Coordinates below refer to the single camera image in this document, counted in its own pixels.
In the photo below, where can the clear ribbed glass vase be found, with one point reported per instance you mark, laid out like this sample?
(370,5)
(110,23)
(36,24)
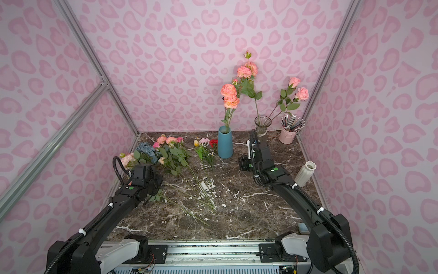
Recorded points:
(262,123)

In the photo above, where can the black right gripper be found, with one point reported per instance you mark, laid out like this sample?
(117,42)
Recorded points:
(254,144)

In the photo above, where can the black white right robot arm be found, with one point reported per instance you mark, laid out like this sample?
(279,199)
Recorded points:
(330,242)

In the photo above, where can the pink rose with long stem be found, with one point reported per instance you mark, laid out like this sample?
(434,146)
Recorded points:
(292,85)

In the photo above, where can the red carnation flower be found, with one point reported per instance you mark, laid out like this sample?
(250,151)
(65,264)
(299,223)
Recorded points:
(213,143)

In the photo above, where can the teal cylindrical vase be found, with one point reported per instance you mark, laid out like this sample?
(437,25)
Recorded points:
(225,143)

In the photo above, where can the light pink carnation flower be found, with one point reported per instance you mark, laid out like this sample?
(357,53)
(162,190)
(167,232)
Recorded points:
(204,141)

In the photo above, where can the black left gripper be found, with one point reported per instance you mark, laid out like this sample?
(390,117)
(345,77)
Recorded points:
(144,170)

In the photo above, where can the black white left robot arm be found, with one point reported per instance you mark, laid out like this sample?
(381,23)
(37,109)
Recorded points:
(77,255)

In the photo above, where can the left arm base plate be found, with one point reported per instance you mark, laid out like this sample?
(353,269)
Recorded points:
(155,254)

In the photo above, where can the coral peony flower branch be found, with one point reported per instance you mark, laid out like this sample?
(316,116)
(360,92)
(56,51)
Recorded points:
(231,100)

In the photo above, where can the blue grey artificial flower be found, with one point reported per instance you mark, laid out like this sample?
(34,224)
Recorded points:
(146,152)

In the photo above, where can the bunch of artificial flowers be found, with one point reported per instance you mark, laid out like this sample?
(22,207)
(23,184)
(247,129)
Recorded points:
(173,155)

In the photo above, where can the pink cup of straws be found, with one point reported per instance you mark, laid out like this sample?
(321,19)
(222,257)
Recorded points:
(291,126)

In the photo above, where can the white ribbed ceramic vase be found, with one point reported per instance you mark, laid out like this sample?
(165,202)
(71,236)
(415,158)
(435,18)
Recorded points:
(305,173)

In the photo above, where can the light pink rose with stem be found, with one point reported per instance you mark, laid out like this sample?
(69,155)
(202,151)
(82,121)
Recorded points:
(292,102)

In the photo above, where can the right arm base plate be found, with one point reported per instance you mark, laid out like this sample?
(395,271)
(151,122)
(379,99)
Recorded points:
(274,253)

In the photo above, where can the pink peony flower branch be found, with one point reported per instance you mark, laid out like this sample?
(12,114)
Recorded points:
(248,70)

